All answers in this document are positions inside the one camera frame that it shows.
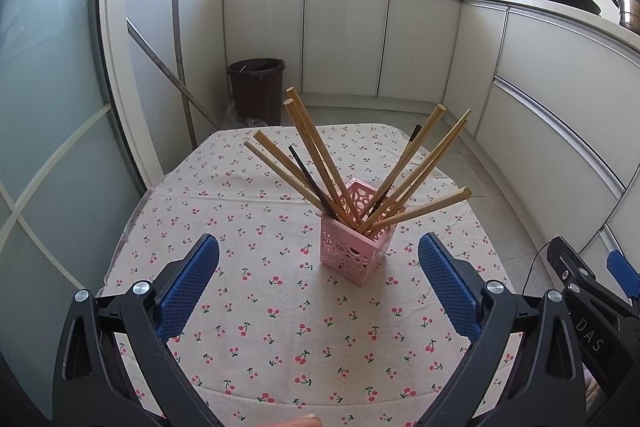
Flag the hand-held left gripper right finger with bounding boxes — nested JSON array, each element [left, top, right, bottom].
[[415, 232, 588, 427]]

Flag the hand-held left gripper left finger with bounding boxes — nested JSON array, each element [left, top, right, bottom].
[[52, 233, 221, 427]]

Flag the pink perforated utensil holder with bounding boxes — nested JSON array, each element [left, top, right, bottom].
[[320, 179, 408, 287]]

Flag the black chopstick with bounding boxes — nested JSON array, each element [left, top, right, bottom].
[[288, 146, 335, 215], [360, 124, 423, 220]]

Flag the bunch of wooden chopsticks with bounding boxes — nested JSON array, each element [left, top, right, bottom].
[[243, 87, 472, 235]]

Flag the cherry print tablecloth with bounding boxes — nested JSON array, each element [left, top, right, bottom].
[[97, 123, 526, 427]]

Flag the dark brown trash bin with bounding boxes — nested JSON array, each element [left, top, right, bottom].
[[227, 58, 287, 128]]

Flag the plain metal pole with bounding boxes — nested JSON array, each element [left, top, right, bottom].
[[126, 18, 223, 132]]

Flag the frosted glass door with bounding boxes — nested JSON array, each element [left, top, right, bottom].
[[0, 0, 168, 423]]

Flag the metal pole with black clamp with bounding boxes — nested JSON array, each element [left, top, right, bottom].
[[164, 0, 198, 148]]

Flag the white kitchen base cabinets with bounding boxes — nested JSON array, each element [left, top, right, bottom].
[[221, 0, 640, 288]]

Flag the steel stock pot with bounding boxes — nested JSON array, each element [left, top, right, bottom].
[[610, 0, 640, 29]]

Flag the black cable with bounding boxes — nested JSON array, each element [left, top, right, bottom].
[[522, 236, 556, 293]]

